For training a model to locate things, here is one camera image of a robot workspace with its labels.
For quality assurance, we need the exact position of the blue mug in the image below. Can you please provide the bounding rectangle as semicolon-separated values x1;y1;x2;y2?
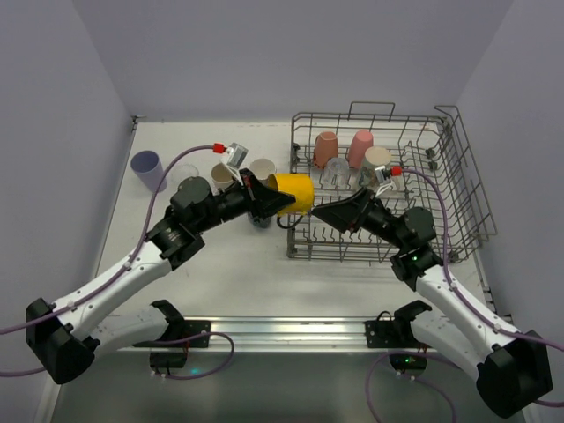
248;212;272;229

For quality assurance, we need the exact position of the pink faceted mug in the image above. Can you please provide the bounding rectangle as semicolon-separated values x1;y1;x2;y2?
249;158;277;186

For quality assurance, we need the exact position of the beige plastic cup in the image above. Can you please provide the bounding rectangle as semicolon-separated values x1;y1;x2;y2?
211;163;234;190

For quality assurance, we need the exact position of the yellow mug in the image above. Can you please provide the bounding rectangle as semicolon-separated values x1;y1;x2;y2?
267;174;315;230

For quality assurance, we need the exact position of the clear textured glass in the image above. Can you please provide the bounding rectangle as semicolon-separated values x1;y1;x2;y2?
175;164;199;181

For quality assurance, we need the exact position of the lavender plastic cup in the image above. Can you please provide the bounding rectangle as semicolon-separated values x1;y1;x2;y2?
130;150;167;193

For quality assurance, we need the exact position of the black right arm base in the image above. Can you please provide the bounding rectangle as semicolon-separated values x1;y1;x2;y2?
364;300;432;377

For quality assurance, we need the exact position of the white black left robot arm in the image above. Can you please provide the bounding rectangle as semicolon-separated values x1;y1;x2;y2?
26;169;297;385

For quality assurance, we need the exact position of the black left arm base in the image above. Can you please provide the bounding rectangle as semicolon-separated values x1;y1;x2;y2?
137;300;212;375

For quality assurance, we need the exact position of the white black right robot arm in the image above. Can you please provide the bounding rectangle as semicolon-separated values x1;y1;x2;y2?
312;189;553;419

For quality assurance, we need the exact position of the clear glass tumbler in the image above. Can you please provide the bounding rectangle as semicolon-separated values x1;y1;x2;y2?
322;157;349;189

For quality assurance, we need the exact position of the cream seahorse mug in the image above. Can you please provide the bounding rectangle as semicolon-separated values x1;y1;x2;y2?
357;146;392;190

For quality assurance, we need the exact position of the orange floral mug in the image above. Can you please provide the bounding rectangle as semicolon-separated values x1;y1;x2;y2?
313;131;338;169

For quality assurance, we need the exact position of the pink plastic cup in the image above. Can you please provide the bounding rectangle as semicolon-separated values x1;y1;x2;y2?
346;130;374;169

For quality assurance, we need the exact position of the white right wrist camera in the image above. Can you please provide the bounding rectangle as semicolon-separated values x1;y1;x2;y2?
375;166;402;197

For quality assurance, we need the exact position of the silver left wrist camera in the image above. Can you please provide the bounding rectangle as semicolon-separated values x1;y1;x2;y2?
220;143;249;182

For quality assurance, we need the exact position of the grey wire dish rack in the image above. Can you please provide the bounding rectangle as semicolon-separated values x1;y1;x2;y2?
290;101;497;263

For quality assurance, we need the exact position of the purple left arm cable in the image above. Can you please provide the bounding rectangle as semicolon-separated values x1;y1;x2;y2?
0;143;226;378

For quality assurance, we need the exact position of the aluminium mounting rail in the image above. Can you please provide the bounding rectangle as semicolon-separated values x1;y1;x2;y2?
93;308;471;353

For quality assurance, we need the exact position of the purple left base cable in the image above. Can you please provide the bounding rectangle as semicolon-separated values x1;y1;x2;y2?
152;330;234;381

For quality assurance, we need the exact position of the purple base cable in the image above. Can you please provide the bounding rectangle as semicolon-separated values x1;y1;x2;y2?
152;330;234;381
366;352;464;423

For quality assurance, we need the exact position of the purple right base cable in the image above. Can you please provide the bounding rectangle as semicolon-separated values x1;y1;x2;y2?
366;352;464;423

